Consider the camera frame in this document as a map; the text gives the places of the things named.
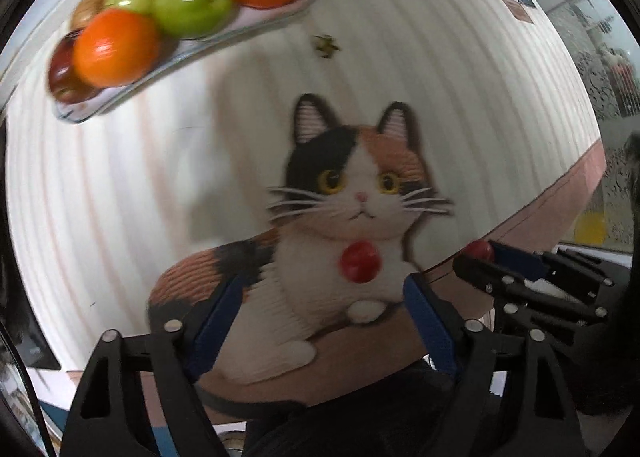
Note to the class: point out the cherry tomato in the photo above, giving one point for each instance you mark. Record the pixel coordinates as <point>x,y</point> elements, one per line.
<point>360,262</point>
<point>479,250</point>

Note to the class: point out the striped cat-print table cloth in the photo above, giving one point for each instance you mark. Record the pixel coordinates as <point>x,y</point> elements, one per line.
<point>150,162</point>

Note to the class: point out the dark red apple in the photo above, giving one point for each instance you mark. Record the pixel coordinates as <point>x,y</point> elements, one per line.
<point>62,74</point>

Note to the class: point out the oval patterned ceramic plate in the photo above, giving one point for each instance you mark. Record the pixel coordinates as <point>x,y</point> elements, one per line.
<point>265,17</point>

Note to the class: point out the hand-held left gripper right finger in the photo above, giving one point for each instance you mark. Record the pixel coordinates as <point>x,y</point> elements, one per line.
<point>430,327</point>

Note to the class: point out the brown square coaster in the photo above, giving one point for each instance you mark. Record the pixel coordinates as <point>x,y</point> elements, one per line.
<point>517,10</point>

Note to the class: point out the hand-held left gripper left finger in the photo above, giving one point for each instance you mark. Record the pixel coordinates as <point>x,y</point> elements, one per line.
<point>215,322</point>

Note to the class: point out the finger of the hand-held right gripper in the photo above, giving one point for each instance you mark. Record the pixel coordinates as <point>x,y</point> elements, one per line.
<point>517,258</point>
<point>525,304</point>

